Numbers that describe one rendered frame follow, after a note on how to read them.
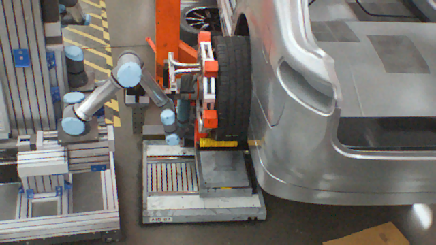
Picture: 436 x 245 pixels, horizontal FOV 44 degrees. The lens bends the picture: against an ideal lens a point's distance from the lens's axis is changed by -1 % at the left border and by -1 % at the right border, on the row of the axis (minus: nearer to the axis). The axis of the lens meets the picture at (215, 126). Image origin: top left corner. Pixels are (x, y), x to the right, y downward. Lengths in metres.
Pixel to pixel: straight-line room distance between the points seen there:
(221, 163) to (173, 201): 0.42
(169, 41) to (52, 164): 1.24
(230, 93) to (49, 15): 1.07
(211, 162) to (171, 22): 1.00
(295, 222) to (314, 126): 1.47
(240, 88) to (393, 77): 1.01
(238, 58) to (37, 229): 1.57
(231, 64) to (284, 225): 1.23
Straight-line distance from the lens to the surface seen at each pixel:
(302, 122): 2.43
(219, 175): 3.70
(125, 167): 4.08
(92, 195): 3.60
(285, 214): 3.83
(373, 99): 3.41
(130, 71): 2.68
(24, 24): 2.96
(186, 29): 4.82
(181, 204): 3.70
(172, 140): 2.96
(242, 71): 3.12
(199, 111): 3.59
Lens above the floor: 2.74
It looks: 38 degrees down
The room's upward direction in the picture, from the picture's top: 5 degrees clockwise
